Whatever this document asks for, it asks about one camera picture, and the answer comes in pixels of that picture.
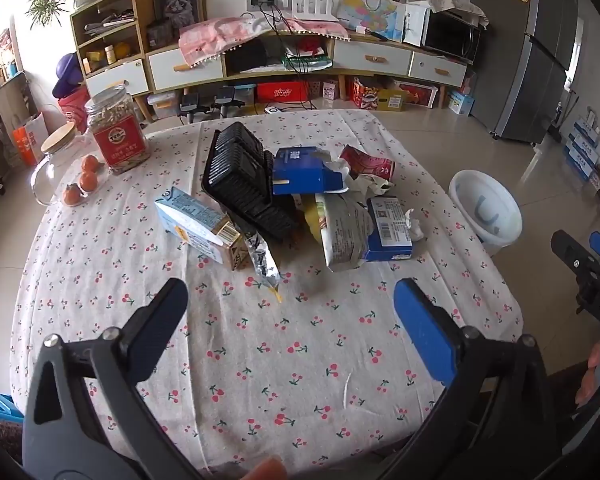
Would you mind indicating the black microwave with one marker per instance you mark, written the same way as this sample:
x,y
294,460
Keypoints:
x,y
450,35

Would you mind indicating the silver foil wrapper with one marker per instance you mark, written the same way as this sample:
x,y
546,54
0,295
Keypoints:
x,y
262,260

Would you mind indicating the orange and white bag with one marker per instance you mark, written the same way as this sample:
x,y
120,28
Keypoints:
x,y
27,140

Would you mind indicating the black plastic tray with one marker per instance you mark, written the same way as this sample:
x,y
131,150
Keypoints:
x,y
240,175

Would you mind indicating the blue and white box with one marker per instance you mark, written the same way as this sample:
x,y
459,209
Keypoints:
x,y
461,102

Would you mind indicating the wooden tv cabinet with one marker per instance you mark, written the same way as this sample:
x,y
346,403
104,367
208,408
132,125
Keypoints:
x,y
370,57

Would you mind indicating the crumpled white tissue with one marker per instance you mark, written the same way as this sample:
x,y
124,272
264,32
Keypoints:
x,y
412,225

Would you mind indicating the small orange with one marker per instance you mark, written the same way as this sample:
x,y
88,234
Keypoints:
x,y
90,163
71,195
88,181

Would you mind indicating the white plastic bucket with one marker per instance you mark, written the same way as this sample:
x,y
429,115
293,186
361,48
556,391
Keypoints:
x,y
480,210

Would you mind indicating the red bag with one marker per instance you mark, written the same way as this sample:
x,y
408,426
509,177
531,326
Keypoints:
x,y
75,110

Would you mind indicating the blue barcode box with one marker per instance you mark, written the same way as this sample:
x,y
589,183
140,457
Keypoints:
x,y
387,230

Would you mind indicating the cherry print tablecloth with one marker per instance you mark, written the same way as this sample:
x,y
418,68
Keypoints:
x,y
280,360

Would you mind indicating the floral cloth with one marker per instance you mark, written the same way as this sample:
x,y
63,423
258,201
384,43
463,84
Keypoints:
x,y
445,0

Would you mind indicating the colourful cardboard box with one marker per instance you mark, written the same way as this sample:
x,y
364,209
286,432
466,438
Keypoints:
x,y
375,95

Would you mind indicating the person's right hand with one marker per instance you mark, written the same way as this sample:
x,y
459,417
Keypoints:
x,y
591,370

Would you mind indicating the person's left hand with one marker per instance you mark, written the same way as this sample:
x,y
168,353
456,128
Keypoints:
x,y
267,471

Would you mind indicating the framed cat picture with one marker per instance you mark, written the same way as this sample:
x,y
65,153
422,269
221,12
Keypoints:
x,y
177,5

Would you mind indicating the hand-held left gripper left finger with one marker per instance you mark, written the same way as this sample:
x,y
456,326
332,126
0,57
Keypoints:
x,y
155,310

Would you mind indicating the white printed paper bag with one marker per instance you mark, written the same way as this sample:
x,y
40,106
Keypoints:
x,y
342,235

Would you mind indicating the blue tissue box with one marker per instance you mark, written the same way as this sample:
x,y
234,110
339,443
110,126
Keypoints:
x,y
300,175

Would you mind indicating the crushed red can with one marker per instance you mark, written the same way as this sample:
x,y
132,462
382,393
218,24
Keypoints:
x,y
370,165

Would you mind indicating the black dumbbells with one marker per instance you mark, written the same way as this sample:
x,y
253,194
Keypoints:
x,y
210,105

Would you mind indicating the glass pitcher with wooden lid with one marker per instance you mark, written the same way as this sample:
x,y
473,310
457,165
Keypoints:
x,y
55,170

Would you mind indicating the red gift box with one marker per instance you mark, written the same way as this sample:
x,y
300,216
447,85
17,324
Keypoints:
x,y
422,94

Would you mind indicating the stack of blue white boxes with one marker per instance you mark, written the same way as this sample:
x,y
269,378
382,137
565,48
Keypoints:
x,y
582,147

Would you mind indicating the wooden shelf unit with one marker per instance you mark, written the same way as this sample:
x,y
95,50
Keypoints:
x,y
115,77

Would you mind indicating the yellow wrapper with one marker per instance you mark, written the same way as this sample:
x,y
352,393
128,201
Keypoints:
x,y
311,215

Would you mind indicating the light blue drink carton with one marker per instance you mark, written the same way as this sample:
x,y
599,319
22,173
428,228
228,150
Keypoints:
x,y
195,215

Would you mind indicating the grey refrigerator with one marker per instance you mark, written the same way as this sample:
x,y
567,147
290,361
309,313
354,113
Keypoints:
x,y
530,60

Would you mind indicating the pink cloth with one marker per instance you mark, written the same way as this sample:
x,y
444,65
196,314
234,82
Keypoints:
x,y
215,35

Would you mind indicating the crumpled beige paper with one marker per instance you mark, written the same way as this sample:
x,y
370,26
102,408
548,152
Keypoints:
x,y
367,186

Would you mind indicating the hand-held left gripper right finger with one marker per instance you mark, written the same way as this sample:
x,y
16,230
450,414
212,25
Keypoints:
x,y
425,330

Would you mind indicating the red flat box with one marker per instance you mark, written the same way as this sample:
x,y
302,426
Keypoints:
x,y
282,92

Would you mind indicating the wall power strip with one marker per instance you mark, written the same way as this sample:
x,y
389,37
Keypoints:
x,y
267,2

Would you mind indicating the green cloth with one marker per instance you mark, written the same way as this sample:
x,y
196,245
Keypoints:
x,y
307,60

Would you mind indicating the map print bag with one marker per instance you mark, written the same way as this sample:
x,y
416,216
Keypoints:
x,y
365,10

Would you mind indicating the glass jar with red label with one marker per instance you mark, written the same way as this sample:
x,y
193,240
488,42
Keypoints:
x,y
120,145

